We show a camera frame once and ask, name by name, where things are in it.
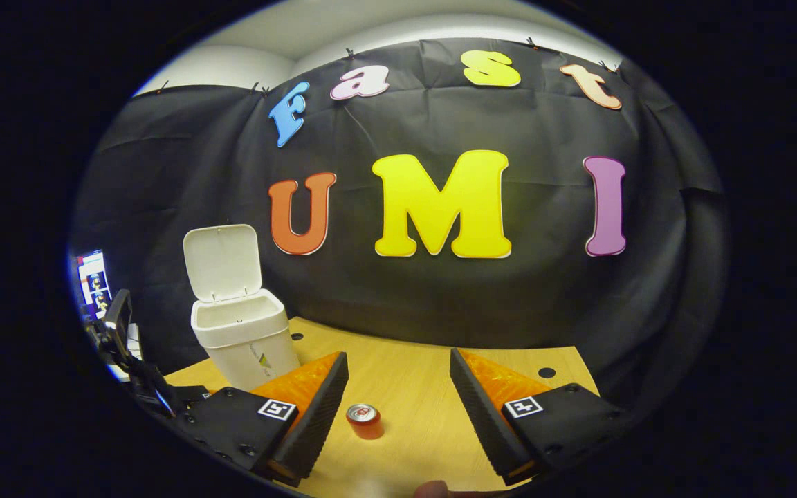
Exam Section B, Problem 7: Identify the white equipment box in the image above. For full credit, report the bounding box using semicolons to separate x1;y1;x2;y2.
107;322;143;382

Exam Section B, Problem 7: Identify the white desktop garbage bin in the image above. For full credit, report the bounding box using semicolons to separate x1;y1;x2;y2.
183;223;301;392

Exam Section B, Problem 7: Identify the wooden desktop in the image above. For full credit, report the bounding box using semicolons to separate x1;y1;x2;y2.
163;317;601;498

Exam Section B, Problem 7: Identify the computer monitor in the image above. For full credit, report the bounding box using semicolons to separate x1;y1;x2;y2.
70;250;113;320

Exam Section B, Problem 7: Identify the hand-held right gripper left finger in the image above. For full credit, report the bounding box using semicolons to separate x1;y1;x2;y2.
162;351;349;487

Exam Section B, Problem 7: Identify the red pop can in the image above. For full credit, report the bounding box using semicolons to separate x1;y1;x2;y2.
346;403;385;441

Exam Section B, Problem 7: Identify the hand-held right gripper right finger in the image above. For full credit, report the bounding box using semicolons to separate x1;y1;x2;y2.
449;348;650;486

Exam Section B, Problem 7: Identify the black backdrop cloth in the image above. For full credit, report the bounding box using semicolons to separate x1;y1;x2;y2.
70;36;730;416

